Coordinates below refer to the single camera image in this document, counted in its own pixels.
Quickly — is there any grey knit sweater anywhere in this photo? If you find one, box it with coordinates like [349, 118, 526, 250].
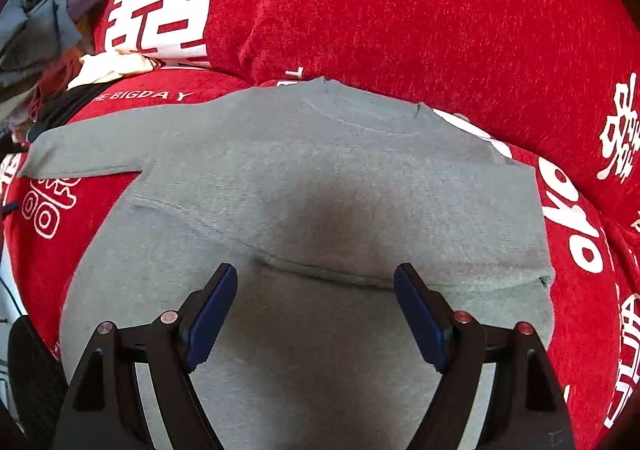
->
[23, 78, 554, 449]

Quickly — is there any pile of dark clothes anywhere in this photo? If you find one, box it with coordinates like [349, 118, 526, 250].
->
[1, 0, 105, 131]

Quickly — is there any red wedding bed cover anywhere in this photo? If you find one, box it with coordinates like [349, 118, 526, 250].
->
[1, 68, 638, 449]

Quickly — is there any black garment at bedside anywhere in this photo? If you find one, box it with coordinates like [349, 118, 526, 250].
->
[26, 80, 115, 143]

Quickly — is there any cream yellow cloth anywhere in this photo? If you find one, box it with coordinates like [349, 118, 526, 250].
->
[67, 50, 160, 90]

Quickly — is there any red wedding quilt roll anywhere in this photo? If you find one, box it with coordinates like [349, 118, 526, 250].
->
[94, 0, 639, 227]

